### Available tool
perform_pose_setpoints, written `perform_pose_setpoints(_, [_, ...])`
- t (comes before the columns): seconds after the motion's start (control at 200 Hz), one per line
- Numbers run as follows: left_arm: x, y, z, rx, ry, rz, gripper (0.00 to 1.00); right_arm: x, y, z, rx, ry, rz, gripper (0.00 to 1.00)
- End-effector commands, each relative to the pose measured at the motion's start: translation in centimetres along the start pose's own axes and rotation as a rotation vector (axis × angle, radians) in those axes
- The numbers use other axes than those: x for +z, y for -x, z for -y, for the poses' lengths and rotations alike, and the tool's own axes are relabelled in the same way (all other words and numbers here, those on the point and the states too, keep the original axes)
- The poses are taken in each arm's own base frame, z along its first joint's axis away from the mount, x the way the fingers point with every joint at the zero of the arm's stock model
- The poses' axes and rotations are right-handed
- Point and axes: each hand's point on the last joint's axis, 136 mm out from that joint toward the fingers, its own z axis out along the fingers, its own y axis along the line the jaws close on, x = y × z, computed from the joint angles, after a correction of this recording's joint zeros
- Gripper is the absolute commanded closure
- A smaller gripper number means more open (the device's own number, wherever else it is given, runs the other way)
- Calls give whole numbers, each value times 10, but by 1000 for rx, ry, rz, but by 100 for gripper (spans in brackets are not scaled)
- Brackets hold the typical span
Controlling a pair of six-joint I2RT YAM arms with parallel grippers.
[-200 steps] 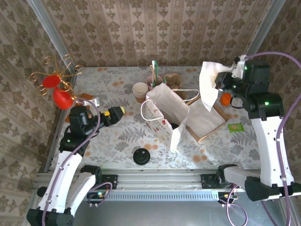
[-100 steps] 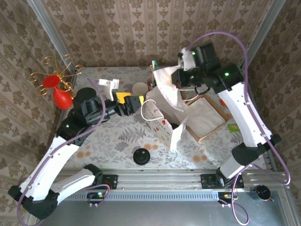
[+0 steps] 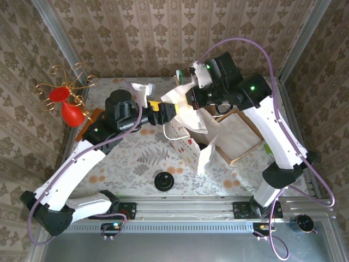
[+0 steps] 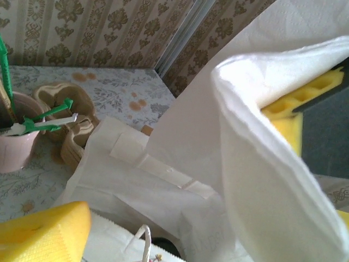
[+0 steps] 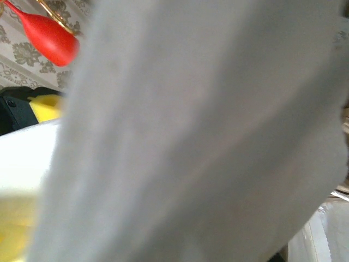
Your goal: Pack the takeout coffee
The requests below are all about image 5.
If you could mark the red vase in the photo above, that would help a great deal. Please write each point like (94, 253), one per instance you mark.
(51, 43)

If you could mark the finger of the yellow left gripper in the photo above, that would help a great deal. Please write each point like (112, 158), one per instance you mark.
(45, 107)

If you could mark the white paper gift bag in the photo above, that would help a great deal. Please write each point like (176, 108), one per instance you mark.
(191, 122)
(327, 232)

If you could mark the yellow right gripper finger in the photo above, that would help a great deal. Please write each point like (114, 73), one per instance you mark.
(13, 226)

